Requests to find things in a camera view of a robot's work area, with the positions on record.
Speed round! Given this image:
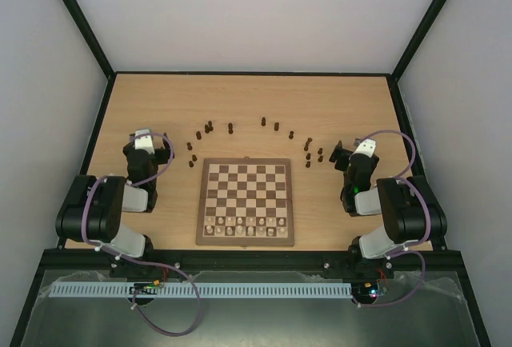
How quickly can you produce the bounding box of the grey slotted cable duct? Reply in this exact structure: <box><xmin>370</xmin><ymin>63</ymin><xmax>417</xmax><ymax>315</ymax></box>
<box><xmin>49</xmin><ymin>281</ymin><xmax>353</xmax><ymax>299</ymax></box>

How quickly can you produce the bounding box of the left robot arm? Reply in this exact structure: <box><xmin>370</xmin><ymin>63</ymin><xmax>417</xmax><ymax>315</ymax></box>
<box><xmin>55</xmin><ymin>129</ymin><xmax>174</xmax><ymax>283</ymax></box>

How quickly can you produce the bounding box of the light chess pieces row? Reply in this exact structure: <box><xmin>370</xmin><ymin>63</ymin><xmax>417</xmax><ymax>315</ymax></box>
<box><xmin>201</xmin><ymin>217</ymin><xmax>289</xmax><ymax>238</ymax></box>

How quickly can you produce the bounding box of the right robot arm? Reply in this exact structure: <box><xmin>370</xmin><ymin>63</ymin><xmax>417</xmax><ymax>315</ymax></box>
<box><xmin>330</xmin><ymin>139</ymin><xmax>447</xmax><ymax>277</ymax></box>

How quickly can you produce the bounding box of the wooden chess board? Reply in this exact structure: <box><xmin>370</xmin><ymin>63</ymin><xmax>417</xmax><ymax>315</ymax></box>
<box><xmin>196</xmin><ymin>158</ymin><xmax>295</xmax><ymax>247</ymax></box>

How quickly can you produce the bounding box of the black aluminium frame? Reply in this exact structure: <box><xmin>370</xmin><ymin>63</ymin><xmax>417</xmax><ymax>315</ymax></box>
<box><xmin>7</xmin><ymin>0</ymin><xmax>492</xmax><ymax>347</ymax></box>

